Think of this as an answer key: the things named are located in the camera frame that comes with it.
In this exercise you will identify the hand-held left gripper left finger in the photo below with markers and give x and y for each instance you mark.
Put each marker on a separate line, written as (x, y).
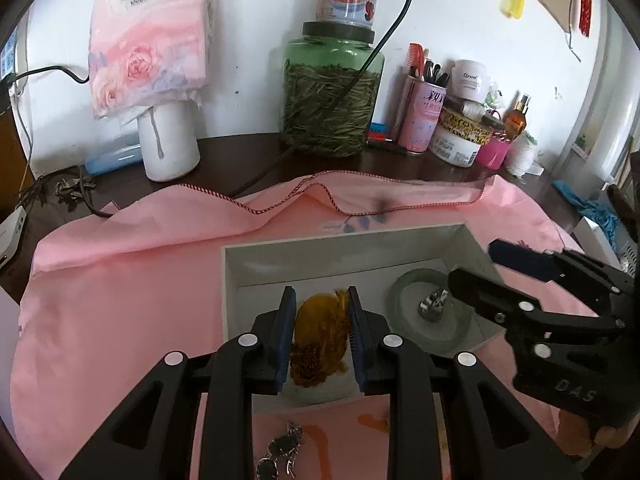
(286, 335)

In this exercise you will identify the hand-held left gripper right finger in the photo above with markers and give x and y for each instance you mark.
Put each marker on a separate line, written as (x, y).
(356, 340)

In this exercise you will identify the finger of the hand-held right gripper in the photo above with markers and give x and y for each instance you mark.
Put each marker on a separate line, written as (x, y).
(485, 292)
(525, 260)

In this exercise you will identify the amber carved pendant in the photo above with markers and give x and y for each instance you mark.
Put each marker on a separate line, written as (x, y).
(315, 330)

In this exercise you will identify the large green jade bangle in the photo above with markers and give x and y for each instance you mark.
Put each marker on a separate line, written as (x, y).
(400, 305)

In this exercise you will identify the white cardboard box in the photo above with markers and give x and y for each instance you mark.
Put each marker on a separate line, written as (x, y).
(340, 270)

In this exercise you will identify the person's right hand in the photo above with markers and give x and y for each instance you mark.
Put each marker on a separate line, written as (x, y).
(580, 435)

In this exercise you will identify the blue knitted cloth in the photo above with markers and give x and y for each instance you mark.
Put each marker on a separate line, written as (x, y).
(595, 210)

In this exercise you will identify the white mesh bag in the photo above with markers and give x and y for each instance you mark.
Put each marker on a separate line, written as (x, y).
(520, 155)

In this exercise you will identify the pink plastic container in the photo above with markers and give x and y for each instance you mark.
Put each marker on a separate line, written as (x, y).
(492, 152)

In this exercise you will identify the white plastic tub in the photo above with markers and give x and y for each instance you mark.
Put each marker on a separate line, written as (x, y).
(452, 150)

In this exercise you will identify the amber glass bottle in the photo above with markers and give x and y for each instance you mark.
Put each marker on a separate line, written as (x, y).
(516, 120)

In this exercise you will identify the white thread spool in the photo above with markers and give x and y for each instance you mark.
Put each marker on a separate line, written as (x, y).
(472, 108)

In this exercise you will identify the green white plastic bag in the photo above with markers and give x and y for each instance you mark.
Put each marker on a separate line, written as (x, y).
(493, 95)

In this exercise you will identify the pink printed cloth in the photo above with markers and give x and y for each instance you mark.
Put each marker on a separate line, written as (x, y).
(125, 285)

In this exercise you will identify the pink tin pen holder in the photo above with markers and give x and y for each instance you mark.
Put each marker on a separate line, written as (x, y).
(420, 115)

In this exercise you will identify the white cream jar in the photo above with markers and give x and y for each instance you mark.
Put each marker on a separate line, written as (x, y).
(467, 80)

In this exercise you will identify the white cylinder cup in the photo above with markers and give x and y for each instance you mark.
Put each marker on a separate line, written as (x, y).
(167, 145)

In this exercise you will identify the red comb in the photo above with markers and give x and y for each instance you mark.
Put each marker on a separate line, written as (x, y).
(414, 57)

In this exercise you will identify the green glass jar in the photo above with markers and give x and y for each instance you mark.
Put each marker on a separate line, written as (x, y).
(325, 100)

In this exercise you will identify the bunch of keys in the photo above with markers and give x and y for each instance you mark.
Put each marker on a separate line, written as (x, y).
(70, 187)

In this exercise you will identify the red paper strip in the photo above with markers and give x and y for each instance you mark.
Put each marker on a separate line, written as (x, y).
(585, 5)

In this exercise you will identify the white electronic device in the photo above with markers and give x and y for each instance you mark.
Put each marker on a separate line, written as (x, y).
(12, 232)

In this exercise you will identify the pink floral tissue pack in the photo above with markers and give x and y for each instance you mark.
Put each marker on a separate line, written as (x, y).
(145, 35)

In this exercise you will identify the wooden cabinet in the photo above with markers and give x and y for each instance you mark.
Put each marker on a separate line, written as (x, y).
(10, 150)

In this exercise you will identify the white power strip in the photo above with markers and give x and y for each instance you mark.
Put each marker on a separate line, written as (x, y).
(7, 60)

